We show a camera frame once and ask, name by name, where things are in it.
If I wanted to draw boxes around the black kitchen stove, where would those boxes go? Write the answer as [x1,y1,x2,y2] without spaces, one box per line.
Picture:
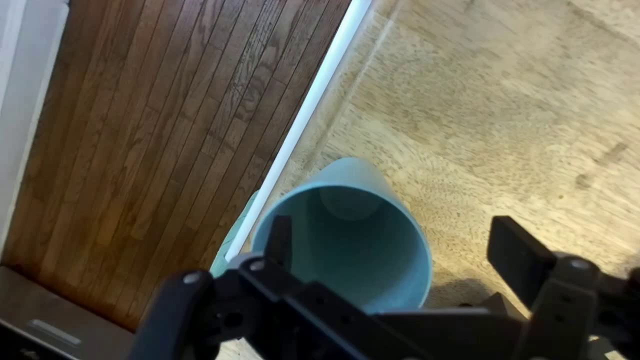
[0,265,138,360]

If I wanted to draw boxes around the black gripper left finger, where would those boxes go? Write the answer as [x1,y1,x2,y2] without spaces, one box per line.
[126,215,429,360]

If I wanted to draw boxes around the teal plastic cup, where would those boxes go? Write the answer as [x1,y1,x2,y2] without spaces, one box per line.
[251,157,437,317]

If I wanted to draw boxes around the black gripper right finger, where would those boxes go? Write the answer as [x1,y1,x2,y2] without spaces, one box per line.
[487,215,640,360]

